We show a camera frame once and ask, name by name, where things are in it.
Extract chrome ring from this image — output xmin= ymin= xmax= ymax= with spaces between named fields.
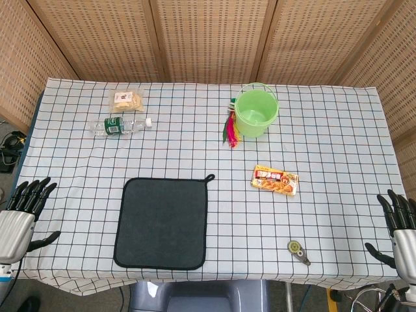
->
xmin=352 ymin=285 xmax=393 ymax=312

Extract clear bag of snacks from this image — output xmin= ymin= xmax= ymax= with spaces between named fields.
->
xmin=110 ymin=89 xmax=146 ymax=114

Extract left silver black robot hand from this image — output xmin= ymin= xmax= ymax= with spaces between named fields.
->
xmin=0 ymin=177 xmax=62 ymax=265

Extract correction tape dispenser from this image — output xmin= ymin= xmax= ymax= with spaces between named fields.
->
xmin=287 ymin=239 xmax=311 ymax=267

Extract woven wooden folding screen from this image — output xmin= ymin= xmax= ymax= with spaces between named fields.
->
xmin=0 ymin=0 xmax=416 ymax=196

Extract colourful feather shuttlecock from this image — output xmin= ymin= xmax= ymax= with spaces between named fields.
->
xmin=222 ymin=98 xmax=242 ymax=150

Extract green plastic bucket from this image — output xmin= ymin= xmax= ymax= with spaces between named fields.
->
xmin=233 ymin=82 xmax=280 ymax=139

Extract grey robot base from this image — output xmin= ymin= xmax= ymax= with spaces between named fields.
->
xmin=129 ymin=281 xmax=270 ymax=312

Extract yellow curry box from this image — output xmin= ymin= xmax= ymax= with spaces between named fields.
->
xmin=250 ymin=164 xmax=300 ymax=197

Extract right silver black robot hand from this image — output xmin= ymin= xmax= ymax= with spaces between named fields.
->
xmin=363 ymin=189 xmax=416 ymax=280

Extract white checked tablecloth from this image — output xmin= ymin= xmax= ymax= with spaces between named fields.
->
xmin=0 ymin=77 xmax=416 ymax=296

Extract black cables and devices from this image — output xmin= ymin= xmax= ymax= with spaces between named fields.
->
xmin=0 ymin=120 xmax=27 ymax=174

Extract clear water bottle green label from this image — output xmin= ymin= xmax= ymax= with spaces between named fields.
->
xmin=90 ymin=116 xmax=153 ymax=138

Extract yellow and grey cloth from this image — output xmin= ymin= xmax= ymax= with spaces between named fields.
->
xmin=113 ymin=174 xmax=216 ymax=270

